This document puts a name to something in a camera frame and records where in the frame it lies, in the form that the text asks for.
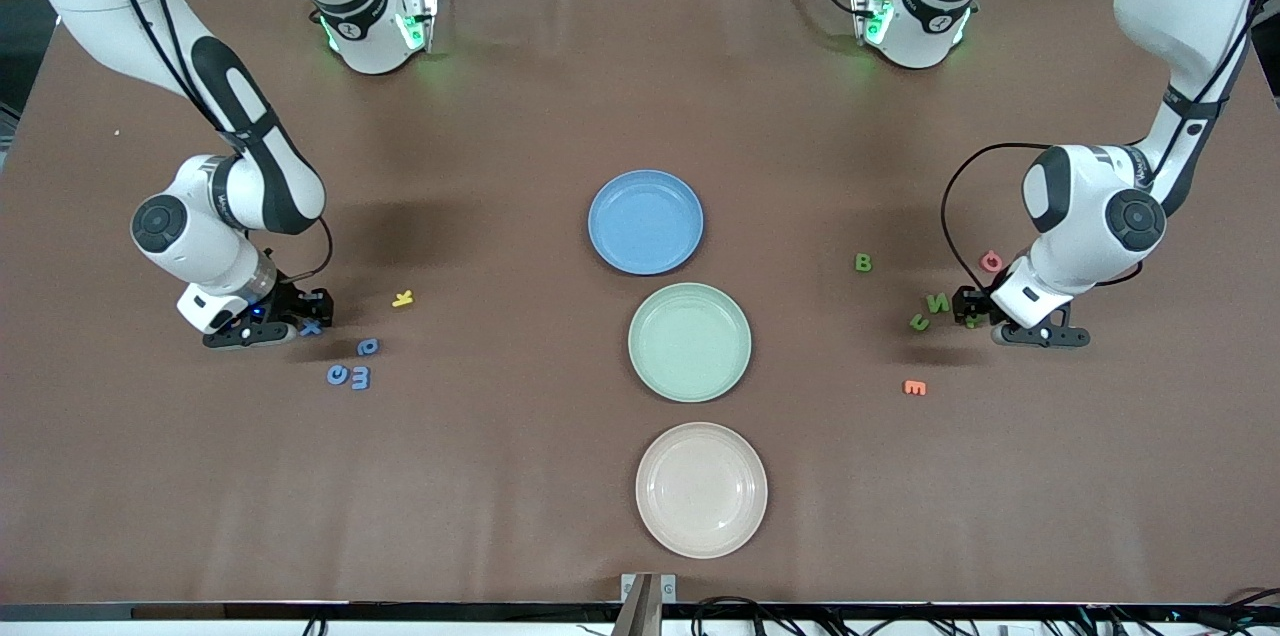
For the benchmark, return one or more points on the blue letter X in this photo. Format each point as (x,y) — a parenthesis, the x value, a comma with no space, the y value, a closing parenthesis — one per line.
(312,329)

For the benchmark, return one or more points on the green letter N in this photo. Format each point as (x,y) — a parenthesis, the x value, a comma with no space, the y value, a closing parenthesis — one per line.
(938,303)

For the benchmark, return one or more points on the green letter U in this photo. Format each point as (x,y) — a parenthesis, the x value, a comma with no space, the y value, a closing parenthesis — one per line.
(918,322)

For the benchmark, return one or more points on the blue letter Q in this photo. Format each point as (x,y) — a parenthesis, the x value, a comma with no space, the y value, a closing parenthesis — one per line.
(368,347)

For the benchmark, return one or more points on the blue letter G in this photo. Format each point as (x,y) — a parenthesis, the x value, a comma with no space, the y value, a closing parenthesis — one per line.
(338,375)

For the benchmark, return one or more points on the blue letter E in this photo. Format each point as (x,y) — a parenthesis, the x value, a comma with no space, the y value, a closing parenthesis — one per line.
(360,377)

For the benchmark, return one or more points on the green letter B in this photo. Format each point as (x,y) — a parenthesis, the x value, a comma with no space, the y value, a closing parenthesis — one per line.
(862,263)

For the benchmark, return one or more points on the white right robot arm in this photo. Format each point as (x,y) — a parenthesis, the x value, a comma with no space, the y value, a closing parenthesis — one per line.
(200,246)

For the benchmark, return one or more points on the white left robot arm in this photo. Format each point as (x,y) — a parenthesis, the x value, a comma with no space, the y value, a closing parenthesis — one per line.
(1080,216)

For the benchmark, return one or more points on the pink letter O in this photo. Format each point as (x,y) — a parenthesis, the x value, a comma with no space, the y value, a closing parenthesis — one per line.
(991,262)

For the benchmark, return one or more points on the yellow letter K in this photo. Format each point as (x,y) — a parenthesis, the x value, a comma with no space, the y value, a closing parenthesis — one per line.
(402,298)

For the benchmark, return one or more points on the orange letter E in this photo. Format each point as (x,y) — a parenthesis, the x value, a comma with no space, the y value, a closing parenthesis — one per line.
(914,387)

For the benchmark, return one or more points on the brown table cover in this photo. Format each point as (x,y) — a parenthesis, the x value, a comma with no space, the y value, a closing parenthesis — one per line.
(500,476)

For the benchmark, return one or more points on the green plate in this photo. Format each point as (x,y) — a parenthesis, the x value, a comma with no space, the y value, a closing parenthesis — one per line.
(690,342)

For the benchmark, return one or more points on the beige plate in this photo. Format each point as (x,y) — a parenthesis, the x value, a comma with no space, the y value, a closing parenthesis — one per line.
(701,490)

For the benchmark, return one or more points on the blue plate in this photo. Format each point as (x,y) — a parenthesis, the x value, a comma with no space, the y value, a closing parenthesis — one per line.
(645,222)

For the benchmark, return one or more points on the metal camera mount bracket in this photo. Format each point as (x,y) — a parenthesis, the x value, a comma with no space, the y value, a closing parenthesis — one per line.
(640,606)

